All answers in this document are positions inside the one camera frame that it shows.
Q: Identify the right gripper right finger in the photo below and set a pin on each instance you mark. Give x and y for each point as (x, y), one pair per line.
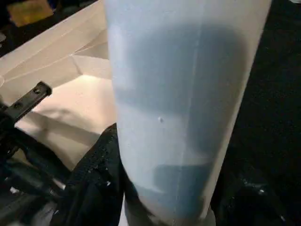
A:
(254, 202)

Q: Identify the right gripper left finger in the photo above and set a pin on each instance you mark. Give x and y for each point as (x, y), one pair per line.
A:
(89, 188)

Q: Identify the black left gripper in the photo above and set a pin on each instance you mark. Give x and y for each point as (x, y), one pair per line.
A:
(23, 165)

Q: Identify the white plastic table top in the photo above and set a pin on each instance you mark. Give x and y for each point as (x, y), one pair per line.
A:
(70, 94)

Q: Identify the white plastic table leg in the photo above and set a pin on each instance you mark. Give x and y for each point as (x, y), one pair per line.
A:
(188, 94)

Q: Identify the small yellow label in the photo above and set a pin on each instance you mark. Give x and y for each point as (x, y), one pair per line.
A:
(30, 12)

